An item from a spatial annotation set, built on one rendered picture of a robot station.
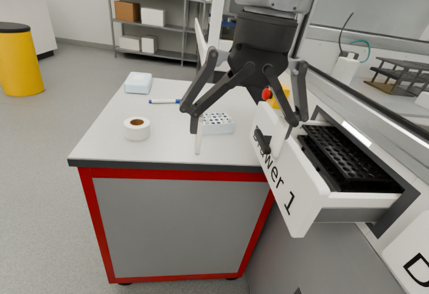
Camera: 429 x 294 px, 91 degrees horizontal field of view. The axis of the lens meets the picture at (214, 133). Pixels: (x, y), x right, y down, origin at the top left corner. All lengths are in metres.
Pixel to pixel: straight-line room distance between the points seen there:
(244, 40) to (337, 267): 0.49
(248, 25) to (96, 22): 4.78
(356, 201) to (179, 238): 0.60
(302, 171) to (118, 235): 0.65
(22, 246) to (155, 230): 0.82
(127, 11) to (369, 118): 4.08
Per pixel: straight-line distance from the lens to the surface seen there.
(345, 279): 0.57
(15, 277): 1.40
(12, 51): 2.85
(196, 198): 0.67
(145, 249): 0.90
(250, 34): 0.27
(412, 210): 0.44
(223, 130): 0.68
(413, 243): 0.42
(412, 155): 0.43
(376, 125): 0.47
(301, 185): 0.35
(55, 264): 1.36
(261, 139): 0.40
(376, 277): 0.51
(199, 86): 0.30
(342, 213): 0.41
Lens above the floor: 1.12
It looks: 32 degrees down
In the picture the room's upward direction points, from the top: 9 degrees clockwise
